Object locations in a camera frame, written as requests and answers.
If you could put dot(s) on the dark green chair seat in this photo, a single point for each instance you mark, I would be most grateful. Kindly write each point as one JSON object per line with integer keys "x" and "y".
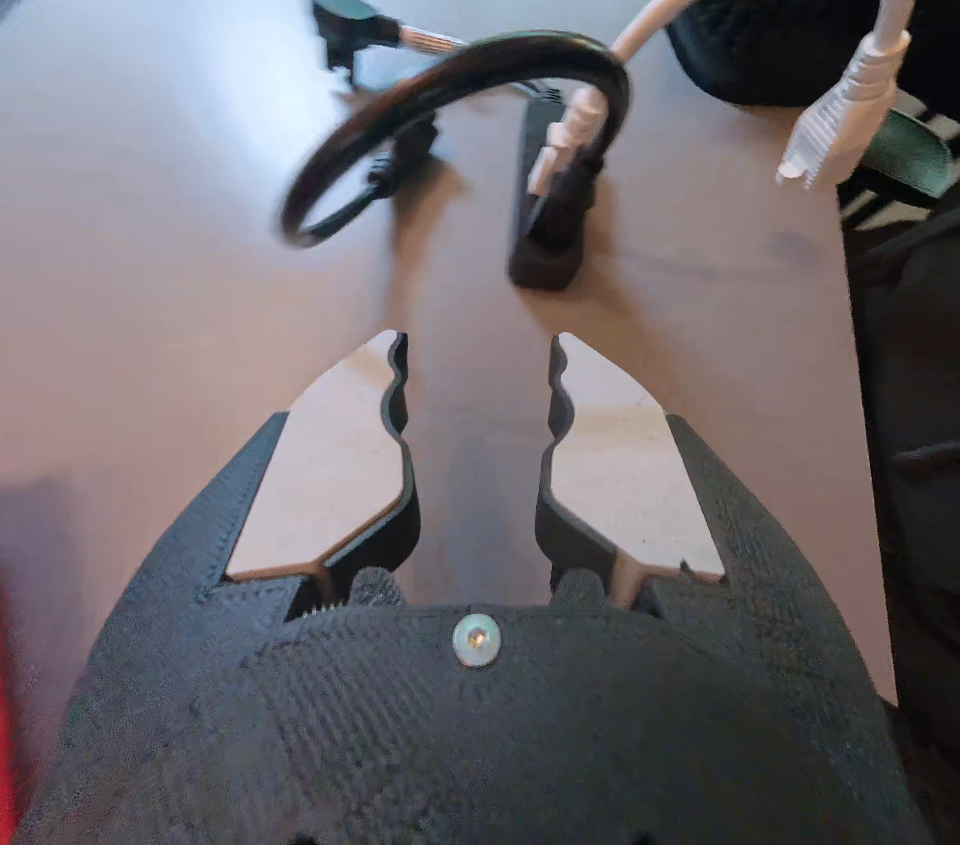
{"x": 907, "y": 155}

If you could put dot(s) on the black power strip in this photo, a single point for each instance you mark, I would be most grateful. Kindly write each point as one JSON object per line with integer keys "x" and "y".
{"x": 544, "y": 264}

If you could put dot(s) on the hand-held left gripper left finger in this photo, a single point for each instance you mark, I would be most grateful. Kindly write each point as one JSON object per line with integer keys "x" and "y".
{"x": 322, "y": 477}

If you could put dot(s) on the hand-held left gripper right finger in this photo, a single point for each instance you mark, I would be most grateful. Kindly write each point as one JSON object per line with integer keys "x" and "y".
{"x": 630, "y": 477}

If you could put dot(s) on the person's dark clothed body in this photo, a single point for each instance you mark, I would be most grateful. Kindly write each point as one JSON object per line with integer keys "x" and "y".
{"x": 915, "y": 410}

